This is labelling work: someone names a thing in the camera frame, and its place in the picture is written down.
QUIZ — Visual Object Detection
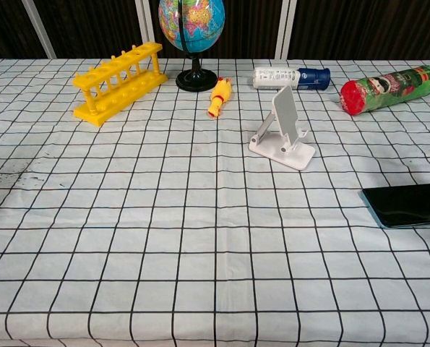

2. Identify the black smartphone with blue edge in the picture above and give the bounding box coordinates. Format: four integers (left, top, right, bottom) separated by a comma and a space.
361, 182, 430, 230

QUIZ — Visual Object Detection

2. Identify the white folding phone stand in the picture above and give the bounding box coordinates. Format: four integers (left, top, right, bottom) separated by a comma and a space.
249, 85, 316, 171

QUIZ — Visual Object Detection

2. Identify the small desk globe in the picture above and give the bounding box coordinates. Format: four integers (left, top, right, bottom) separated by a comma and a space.
158, 0, 225, 91

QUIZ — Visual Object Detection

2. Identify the yellow rubber chicken toy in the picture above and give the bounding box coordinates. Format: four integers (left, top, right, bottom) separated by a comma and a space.
207, 77, 233, 119

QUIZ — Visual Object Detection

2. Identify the white black grid tablecloth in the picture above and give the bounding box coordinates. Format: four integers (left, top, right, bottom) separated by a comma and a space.
0, 57, 430, 347

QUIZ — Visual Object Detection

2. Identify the white bottle with blue cap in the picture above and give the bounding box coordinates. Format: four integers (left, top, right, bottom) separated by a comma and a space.
251, 66, 331, 91

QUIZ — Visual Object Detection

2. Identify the yellow plastic test tube rack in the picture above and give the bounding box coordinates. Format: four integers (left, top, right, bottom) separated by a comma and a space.
72, 42, 169, 127

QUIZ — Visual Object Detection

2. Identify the green chips can red lid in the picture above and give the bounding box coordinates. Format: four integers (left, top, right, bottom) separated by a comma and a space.
340, 65, 430, 117

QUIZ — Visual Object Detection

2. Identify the white frame post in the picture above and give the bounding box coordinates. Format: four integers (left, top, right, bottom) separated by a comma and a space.
134, 0, 156, 46
273, 0, 298, 61
21, 0, 57, 59

